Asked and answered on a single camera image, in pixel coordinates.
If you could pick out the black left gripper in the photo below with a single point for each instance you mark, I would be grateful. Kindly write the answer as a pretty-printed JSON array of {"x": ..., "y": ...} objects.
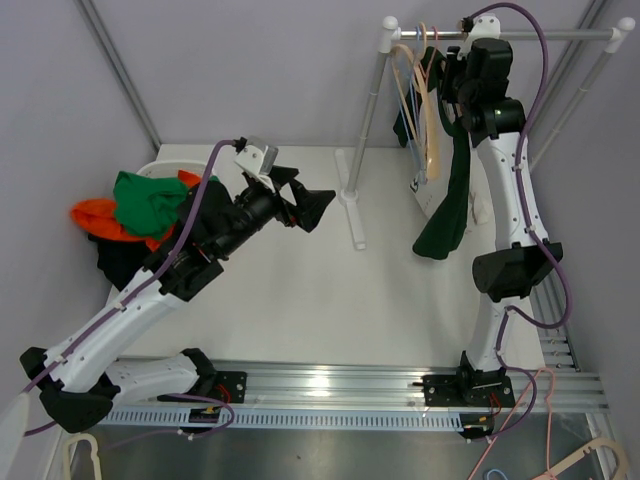
[{"x": 310, "y": 204}]

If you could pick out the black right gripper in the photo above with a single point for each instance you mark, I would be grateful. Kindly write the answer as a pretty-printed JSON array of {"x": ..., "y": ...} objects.
[{"x": 455, "y": 62}]

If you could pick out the beige plastic hanger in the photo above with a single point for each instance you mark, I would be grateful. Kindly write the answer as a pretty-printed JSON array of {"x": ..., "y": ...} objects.
[{"x": 431, "y": 169}]

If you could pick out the blue wire hanger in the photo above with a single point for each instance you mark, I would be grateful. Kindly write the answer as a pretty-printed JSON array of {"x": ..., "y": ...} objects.
[{"x": 409, "y": 108}]

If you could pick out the dark green t shirt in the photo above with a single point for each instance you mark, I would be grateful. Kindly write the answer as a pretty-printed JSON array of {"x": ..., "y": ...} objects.
[{"x": 439, "y": 146}]

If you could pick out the black t shirt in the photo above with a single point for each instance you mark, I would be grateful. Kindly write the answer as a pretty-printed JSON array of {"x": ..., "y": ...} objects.
[{"x": 119, "y": 261}]

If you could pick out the orange t shirt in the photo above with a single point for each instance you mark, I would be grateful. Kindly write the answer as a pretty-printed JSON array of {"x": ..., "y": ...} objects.
[{"x": 96, "y": 216}]

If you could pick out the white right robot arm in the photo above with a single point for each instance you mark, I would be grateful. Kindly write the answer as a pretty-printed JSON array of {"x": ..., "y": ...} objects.
[{"x": 522, "y": 258}]

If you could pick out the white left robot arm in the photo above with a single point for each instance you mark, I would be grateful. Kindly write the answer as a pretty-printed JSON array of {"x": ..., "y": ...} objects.
[{"x": 81, "y": 380}]

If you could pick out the blue hanger on floor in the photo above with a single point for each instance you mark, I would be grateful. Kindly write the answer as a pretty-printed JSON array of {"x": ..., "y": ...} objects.
[{"x": 494, "y": 474}]

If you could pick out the metal clothes rack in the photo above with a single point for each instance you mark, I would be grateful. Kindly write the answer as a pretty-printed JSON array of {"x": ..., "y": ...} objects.
[{"x": 392, "y": 33}]

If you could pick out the white perforated plastic basket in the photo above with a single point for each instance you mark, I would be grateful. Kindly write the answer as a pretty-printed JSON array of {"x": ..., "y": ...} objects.
[{"x": 171, "y": 168}]

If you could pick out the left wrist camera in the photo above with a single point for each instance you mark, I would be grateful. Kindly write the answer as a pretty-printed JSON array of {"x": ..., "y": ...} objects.
[{"x": 255, "y": 157}]

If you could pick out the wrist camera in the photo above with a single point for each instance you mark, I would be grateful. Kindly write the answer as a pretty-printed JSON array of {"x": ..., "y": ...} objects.
[
  {"x": 255, "y": 157},
  {"x": 483, "y": 26}
]

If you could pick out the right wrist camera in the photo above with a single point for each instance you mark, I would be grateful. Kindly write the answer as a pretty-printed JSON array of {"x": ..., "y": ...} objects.
[{"x": 483, "y": 26}]

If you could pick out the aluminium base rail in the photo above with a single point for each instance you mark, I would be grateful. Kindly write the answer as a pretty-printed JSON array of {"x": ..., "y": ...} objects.
[{"x": 369, "y": 398}]

